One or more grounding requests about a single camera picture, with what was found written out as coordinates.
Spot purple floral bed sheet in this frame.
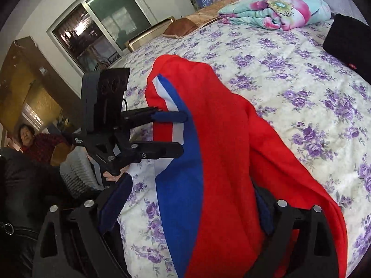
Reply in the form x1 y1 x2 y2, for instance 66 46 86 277
119 21 370 277

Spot window with white frame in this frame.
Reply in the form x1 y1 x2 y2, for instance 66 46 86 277
47 0 156 74

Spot person in red top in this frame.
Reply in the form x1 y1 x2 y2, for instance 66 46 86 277
18 124 69 164

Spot floral folded quilt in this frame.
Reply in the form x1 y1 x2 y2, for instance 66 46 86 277
218 0 331 31

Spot brown satin pillow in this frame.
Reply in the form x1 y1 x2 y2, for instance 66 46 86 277
163 0 239 39

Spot red track pants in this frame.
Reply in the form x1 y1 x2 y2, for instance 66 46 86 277
145 55 348 277

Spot grey knit left sleeve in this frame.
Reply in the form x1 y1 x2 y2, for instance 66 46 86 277
59 147 105 198

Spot person's left hand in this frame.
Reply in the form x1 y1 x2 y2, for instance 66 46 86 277
103 165 130 183

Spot black folded garment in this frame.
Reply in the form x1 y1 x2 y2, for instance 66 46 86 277
323 14 370 79

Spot wooden door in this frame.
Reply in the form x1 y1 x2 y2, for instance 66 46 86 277
1 36 82 135

